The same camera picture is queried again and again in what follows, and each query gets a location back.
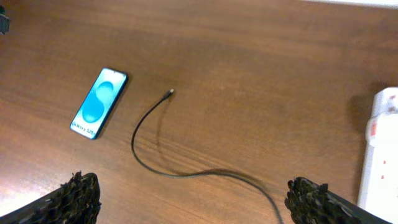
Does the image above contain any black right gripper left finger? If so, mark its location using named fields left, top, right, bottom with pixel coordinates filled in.
left=1, top=171, right=101, bottom=224

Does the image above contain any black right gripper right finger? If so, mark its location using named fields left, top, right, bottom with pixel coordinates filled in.
left=284, top=177, right=389, bottom=224

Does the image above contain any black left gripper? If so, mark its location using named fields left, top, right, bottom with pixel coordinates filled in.
left=0, top=6, right=10, bottom=34

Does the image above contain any blue Galaxy smartphone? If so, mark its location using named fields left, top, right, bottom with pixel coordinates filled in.
left=70, top=68, right=128, bottom=139

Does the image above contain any black USB charging cable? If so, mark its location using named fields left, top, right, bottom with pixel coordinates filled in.
left=131, top=88, right=284, bottom=224

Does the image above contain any white charger plug adapter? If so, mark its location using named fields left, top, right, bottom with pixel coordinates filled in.
left=366, top=113, right=397, bottom=147

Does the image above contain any white power strip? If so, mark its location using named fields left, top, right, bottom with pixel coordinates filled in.
left=358, top=87, right=397, bottom=223

